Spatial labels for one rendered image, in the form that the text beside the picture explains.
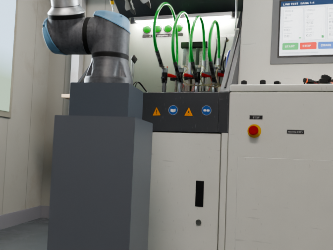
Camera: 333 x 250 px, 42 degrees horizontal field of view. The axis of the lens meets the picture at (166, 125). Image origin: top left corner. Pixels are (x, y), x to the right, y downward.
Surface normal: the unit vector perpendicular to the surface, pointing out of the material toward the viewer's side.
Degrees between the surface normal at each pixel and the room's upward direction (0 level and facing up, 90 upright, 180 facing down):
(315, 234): 90
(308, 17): 76
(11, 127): 90
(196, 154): 90
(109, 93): 90
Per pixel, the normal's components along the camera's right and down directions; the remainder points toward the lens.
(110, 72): 0.16, -0.36
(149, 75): -0.29, -0.07
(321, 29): -0.27, -0.31
